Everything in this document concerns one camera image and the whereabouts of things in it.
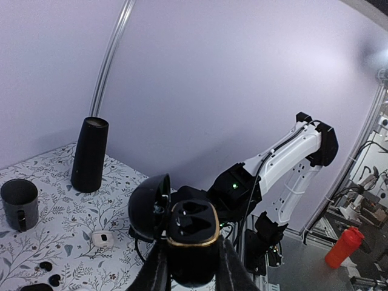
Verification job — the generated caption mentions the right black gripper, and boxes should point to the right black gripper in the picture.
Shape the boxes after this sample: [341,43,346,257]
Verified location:
[129,186,234,243]

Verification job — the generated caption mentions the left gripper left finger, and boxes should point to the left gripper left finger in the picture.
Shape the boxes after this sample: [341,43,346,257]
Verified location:
[127,241,171,291]

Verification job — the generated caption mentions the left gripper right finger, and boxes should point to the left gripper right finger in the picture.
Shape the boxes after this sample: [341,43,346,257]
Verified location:
[216,235,258,291]

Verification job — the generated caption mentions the black gold-trimmed earbud case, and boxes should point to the black gold-trimmed earbud case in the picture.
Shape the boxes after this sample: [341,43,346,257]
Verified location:
[128,174,220,288]

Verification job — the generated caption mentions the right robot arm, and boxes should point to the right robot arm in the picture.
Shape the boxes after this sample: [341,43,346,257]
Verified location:
[128,112,338,272]

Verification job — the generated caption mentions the white case with black button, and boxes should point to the white case with black button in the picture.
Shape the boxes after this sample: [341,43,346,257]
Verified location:
[92,230,114,248]

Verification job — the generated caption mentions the black oval earbud case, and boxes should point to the black oval earbud case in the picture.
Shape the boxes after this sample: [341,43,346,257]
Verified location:
[20,283,52,291]

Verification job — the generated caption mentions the floral patterned table mat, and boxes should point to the floral patterned table mat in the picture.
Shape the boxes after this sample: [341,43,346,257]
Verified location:
[1,144,151,290]

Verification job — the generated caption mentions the black round earbud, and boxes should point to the black round earbud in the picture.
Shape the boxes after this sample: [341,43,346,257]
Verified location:
[48,274,61,287]
[39,261,53,272]

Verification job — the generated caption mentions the black tapered vase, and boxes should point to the black tapered vase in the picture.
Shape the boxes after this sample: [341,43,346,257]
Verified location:
[71,116,109,193]

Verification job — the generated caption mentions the orange bottle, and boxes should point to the orange bottle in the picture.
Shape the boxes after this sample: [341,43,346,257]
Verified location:
[325,226,364,269]

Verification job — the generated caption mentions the dark grey mug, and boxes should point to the dark grey mug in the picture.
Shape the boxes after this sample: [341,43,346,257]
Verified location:
[1,179,39,232]

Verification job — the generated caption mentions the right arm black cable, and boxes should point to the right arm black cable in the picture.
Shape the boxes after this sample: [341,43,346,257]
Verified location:
[133,175,264,267]

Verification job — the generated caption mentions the right aluminium frame post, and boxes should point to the right aluminium frame post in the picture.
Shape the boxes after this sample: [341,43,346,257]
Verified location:
[89,0,136,117]

